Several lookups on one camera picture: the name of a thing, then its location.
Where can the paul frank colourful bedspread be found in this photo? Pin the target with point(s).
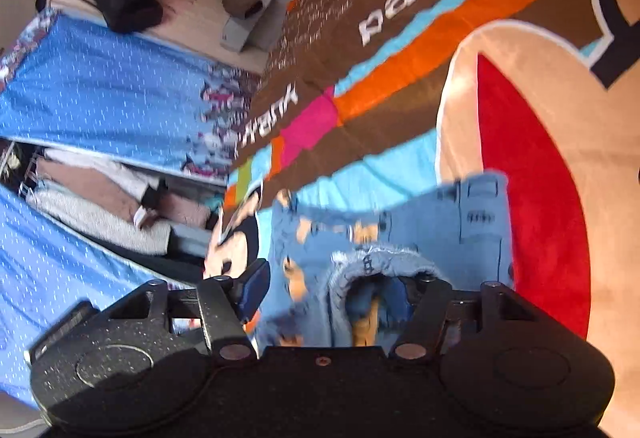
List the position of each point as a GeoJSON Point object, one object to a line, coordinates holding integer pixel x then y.
{"type": "Point", "coordinates": [366, 103]}

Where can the blue car print pants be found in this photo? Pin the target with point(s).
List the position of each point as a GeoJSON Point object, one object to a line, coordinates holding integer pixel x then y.
{"type": "Point", "coordinates": [339, 278]}

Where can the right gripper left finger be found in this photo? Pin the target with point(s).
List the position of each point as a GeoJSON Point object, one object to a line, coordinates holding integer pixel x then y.
{"type": "Point", "coordinates": [225, 305]}

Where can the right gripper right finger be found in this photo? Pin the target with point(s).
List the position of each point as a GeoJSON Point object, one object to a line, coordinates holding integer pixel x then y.
{"type": "Point", "coordinates": [420, 339]}

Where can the blue dotted wardrobe curtain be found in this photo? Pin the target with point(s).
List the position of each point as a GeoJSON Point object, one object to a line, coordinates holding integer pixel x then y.
{"type": "Point", "coordinates": [75, 85]}

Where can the grey bedside cabinet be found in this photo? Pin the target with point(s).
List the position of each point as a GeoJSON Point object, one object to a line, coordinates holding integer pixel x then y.
{"type": "Point", "coordinates": [261, 30]}

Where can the hanging beige grey clothes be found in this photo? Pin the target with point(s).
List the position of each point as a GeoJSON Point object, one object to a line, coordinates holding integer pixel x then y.
{"type": "Point", "coordinates": [123, 207]}

